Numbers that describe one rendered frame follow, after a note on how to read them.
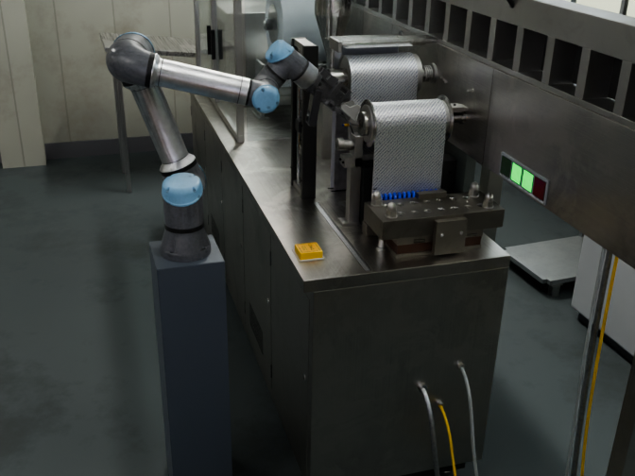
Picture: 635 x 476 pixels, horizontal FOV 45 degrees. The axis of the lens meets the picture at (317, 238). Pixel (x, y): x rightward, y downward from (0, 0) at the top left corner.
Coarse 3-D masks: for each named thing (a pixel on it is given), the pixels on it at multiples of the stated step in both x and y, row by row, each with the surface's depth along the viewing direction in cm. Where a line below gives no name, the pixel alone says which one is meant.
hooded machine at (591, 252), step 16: (592, 256) 353; (592, 272) 354; (624, 272) 333; (576, 288) 367; (592, 288) 355; (608, 288) 345; (624, 288) 334; (576, 304) 369; (624, 304) 336; (608, 320) 347; (624, 320) 337; (608, 336) 354; (624, 336) 338; (624, 352) 345
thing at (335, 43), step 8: (336, 40) 249; (344, 40) 251; (352, 40) 252; (360, 40) 252; (368, 40) 253; (376, 40) 254; (384, 40) 252; (392, 40) 252; (400, 40) 253; (408, 40) 254; (416, 40) 254; (424, 40) 255; (432, 40) 256; (336, 48) 248
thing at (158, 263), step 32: (160, 256) 227; (160, 288) 222; (192, 288) 225; (224, 288) 229; (160, 320) 229; (192, 320) 230; (224, 320) 233; (160, 352) 244; (192, 352) 235; (224, 352) 238; (192, 384) 239; (224, 384) 243; (192, 416) 244; (224, 416) 248; (192, 448) 250; (224, 448) 254
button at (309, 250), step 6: (300, 246) 229; (306, 246) 229; (312, 246) 230; (318, 246) 230; (300, 252) 226; (306, 252) 226; (312, 252) 226; (318, 252) 227; (300, 258) 226; (306, 258) 226; (312, 258) 227
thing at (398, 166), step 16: (384, 144) 233; (400, 144) 235; (416, 144) 236; (432, 144) 238; (384, 160) 235; (400, 160) 237; (416, 160) 239; (432, 160) 240; (384, 176) 238; (400, 176) 239; (416, 176) 241; (432, 176) 243; (384, 192) 240; (400, 192) 242
